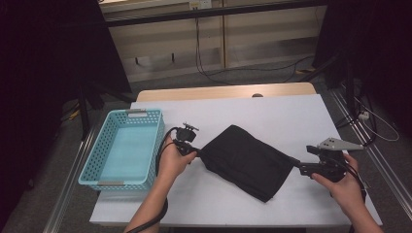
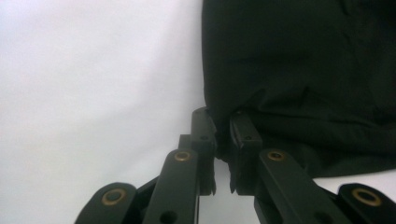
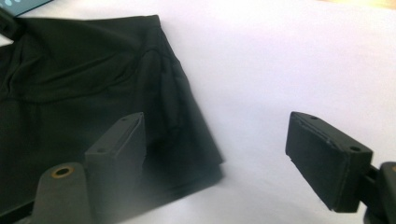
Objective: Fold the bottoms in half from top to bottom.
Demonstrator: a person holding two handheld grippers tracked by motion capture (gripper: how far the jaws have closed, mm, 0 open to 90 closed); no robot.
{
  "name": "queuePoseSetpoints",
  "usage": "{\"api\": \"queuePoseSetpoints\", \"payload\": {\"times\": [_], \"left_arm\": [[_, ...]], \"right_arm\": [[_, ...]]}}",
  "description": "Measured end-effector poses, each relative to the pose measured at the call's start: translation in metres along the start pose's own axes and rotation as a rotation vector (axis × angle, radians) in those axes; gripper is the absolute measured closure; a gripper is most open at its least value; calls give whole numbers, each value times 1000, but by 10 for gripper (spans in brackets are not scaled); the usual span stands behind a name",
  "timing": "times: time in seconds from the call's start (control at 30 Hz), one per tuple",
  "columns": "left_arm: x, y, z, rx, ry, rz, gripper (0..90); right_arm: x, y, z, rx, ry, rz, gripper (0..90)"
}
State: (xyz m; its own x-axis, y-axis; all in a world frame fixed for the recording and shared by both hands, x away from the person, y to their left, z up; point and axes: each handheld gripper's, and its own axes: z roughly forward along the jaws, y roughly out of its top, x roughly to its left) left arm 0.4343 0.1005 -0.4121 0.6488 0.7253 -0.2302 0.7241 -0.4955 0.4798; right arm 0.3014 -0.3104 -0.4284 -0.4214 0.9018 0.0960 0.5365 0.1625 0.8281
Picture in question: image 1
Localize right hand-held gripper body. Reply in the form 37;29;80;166
297;137;365;183

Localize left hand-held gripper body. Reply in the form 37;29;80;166
173;121;200;157

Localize black pants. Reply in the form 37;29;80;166
197;124;300;204

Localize light blue plastic basket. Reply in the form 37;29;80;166
78;108;166;192

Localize person's left hand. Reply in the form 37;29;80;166
156;142;198;185

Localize person's right hand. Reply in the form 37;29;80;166
310;153;367;217

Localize wooden table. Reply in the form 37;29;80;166
135;82;318;103

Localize black stand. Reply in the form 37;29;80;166
299;51;358;111
77;82;137;142

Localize black curtain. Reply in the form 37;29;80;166
0;0;132;208
312;0;412;130

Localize left hand-held gripper cable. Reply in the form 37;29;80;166
125;126;179;233

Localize hand-held gripper cable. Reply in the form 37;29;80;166
125;126;179;233
336;161;368;202

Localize right hand-held gripper cable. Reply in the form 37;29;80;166
336;161;368;202

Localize aluminium floor rail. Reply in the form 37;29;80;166
43;125;98;233
328;86;412;212

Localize black floor cable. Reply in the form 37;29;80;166
334;93;378;153

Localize white cable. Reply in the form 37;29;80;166
354;96;401;143

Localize black power cable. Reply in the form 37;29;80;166
193;16;315;85

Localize white wall socket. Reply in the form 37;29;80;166
189;0;213;10

